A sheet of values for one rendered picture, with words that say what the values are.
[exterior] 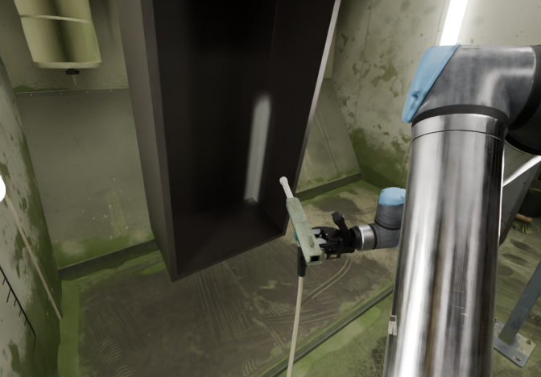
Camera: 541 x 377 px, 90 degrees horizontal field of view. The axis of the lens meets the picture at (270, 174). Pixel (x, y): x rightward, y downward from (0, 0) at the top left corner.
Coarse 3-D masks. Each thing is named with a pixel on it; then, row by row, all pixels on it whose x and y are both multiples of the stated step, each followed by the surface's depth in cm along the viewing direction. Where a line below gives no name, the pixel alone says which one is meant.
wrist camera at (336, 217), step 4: (336, 212) 89; (332, 216) 88; (336, 216) 87; (340, 216) 87; (336, 220) 86; (340, 220) 86; (344, 220) 88; (336, 224) 88; (340, 224) 87; (344, 224) 87; (340, 228) 88; (344, 228) 88; (344, 232) 89; (348, 232) 89; (344, 236) 90; (348, 236) 90; (348, 240) 91
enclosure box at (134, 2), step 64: (128, 0) 67; (192, 0) 94; (256, 0) 105; (320, 0) 92; (128, 64) 88; (192, 64) 105; (256, 64) 120; (320, 64) 95; (192, 128) 120; (256, 128) 140; (192, 192) 139; (256, 192) 162; (192, 256) 125
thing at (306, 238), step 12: (288, 192) 109; (288, 204) 101; (300, 216) 93; (300, 228) 87; (300, 240) 84; (312, 240) 80; (300, 252) 90; (312, 252) 78; (300, 264) 93; (312, 264) 79; (300, 276) 96
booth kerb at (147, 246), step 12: (336, 180) 275; (348, 180) 287; (300, 192) 251; (312, 192) 261; (324, 192) 271; (108, 252) 172; (120, 252) 176; (132, 252) 180; (144, 252) 185; (72, 264) 162; (84, 264) 166; (96, 264) 170; (108, 264) 174; (120, 264) 178; (60, 276) 161; (72, 276) 164
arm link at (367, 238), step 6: (360, 228) 92; (366, 228) 92; (360, 234) 91; (366, 234) 91; (372, 234) 91; (366, 240) 90; (372, 240) 90; (360, 246) 92; (366, 246) 91; (372, 246) 91
